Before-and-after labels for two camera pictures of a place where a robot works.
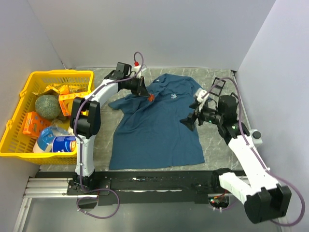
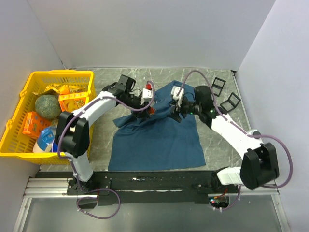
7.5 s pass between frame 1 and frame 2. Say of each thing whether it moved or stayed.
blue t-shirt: moved
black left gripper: moved
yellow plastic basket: stayed
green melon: stayed
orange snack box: stayed
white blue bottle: stayed
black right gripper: moved
